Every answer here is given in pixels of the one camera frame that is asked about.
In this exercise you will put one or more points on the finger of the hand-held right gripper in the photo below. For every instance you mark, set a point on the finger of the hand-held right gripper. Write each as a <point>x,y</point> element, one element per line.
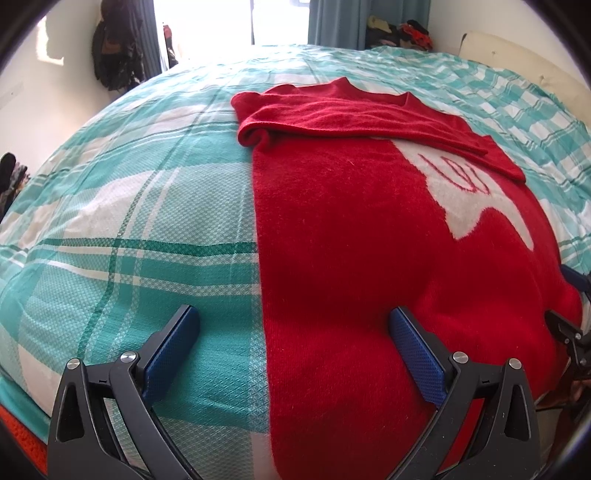
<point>564,325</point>
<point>577,279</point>

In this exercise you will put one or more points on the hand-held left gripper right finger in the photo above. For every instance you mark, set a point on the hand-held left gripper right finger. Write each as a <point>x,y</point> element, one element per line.
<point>416,361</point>

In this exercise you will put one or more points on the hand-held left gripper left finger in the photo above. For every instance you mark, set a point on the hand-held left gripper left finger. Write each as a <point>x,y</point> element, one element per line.
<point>171,356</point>

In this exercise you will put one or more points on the red sweater with white figure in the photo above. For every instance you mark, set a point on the red sweater with white figure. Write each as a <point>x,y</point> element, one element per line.
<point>369,277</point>

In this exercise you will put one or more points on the heap of bags and clothes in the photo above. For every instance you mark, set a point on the heap of bags and clothes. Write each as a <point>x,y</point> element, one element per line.
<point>11,184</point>

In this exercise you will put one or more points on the pile of mixed clothes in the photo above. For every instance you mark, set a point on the pile of mixed clothes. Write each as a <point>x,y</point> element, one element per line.
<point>399,32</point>

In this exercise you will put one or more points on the teal plaid blanket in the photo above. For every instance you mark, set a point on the teal plaid blanket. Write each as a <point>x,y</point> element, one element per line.
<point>138,207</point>

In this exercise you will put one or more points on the person's orange fleece clothing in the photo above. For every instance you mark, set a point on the person's orange fleece clothing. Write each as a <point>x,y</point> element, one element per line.
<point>23,438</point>

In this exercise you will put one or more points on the cream padded headboard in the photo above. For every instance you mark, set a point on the cream padded headboard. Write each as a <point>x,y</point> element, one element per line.
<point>521,64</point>

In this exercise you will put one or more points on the dark hanging coats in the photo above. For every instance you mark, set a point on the dark hanging coats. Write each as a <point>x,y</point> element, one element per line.
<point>115,55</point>

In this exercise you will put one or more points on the garment behind glass door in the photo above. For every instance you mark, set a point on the garment behind glass door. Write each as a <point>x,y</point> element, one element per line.
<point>170,46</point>

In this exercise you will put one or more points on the blue curtain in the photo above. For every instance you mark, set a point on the blue curtain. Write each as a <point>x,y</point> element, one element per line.
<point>150,37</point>
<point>341,18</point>

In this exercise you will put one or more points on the glass balcony door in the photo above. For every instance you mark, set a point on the glass balcony door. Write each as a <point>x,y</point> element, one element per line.
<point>221,23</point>

